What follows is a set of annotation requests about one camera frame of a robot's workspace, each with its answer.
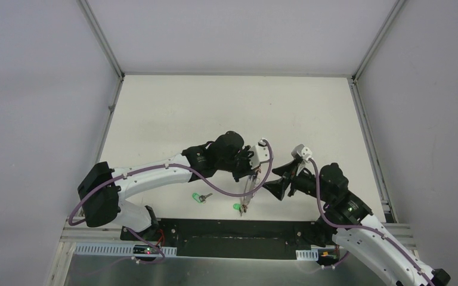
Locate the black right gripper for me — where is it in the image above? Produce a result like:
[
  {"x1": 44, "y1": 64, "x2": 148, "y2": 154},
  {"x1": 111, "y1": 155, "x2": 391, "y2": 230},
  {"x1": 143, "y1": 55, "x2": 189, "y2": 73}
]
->
[{"x1": 261, "y1": 159, "x2": 332, "y2": 204}]

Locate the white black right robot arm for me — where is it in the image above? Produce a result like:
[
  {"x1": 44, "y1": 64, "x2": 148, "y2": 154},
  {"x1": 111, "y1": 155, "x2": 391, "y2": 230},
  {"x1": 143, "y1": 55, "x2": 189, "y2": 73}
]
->
[{"x1": 264, "y1": 159, "x2": 451, "y2": 285}]

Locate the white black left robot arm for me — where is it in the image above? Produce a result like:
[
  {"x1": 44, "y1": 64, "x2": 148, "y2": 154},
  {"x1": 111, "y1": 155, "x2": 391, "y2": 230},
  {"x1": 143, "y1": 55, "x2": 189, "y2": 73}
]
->
[{"x1": 78, "y1": 131, "x2": 271, "y2": 241}]

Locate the green tag key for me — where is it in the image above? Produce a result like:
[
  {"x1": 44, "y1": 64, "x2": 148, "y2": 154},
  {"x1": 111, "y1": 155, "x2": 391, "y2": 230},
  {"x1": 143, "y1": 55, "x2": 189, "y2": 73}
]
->
[{"x1": 192, "y1": 193, "x2": 213, "y2": 203}]

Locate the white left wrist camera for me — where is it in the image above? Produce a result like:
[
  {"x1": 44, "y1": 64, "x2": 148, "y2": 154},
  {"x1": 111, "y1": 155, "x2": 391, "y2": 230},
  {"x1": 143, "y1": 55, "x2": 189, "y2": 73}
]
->
[{"x1": 249, "y1": 138, "x2": 271, "y2": 169}]

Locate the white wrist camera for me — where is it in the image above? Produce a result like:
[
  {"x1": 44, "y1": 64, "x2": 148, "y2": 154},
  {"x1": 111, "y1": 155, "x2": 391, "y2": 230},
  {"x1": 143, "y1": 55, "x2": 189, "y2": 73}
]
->
[
  {"x1": 291, "y1": 144, "x2": 312, "y2": 161},
  {"x1": 249, "y1": 138, "x2": 271, "y2": 169}
]

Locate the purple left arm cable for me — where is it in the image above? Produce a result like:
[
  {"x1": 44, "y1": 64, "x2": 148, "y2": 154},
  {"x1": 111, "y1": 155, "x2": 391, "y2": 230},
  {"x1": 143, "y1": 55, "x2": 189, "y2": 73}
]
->
[{"x1": 68, "y1": 139, "x2": 274, "y2": 226}]

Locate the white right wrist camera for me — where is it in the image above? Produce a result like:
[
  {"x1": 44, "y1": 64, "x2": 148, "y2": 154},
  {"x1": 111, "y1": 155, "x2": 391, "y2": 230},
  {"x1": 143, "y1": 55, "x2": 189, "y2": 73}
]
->
[{"x1": 291, "y1": 144, "x2": 312, "y2": 161}]

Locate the white slotted cable duct right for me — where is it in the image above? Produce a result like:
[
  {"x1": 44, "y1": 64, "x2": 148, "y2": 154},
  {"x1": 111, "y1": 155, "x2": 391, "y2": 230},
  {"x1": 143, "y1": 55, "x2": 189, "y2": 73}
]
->
[{"x1": 295, "y1": 249, "x2": 318, "y2": 262}]

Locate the white slotted cable duct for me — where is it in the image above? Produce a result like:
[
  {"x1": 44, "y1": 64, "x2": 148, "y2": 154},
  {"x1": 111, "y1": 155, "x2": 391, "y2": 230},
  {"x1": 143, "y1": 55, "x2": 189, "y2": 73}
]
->
[
  {"x1": 73, "y1": 243, "x2": 161, "y2": 257},
  {"x1": 295, "y1": 249, "x2": 318, "y2": 262}
]

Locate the black robot base mount plate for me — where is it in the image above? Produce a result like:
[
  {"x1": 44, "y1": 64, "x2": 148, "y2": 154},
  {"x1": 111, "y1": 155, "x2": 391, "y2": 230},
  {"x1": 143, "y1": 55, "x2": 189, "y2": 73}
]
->
[{"x1": 140, "y1": 218, "x2": 336, "y2": 260}]

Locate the aluminium frame rail right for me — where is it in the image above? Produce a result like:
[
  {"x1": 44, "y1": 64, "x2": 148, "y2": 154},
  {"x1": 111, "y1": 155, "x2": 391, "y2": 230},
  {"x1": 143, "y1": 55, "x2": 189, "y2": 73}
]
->
[{"x1": 347, "y1": 0, "x2": 408, "y2": 223}]

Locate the aluminium frame rail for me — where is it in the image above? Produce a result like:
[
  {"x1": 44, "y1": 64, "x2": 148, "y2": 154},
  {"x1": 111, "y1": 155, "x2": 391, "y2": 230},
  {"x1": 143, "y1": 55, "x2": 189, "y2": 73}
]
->
[
  {"x1": 77, "y1": 1, "x2": 123, "y2": 169},
  {"x1": 347, "y1": 0, "x2": 408, "y2": 223}
]

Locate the white slotted cable duct left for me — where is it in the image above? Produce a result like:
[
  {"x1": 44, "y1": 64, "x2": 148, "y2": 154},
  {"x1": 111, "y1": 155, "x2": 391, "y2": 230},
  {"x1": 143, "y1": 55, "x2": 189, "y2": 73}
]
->
[{"x1": 73, "y1": 243, "x2": 161, "y2": 257}]

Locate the aluminium frame rail left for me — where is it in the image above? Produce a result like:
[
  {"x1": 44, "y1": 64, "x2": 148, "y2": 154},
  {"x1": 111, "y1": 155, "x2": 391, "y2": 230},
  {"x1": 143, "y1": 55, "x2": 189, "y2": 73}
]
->
[{"x1": 77, "y1": 1, "x2": 123, "y2": 169}]

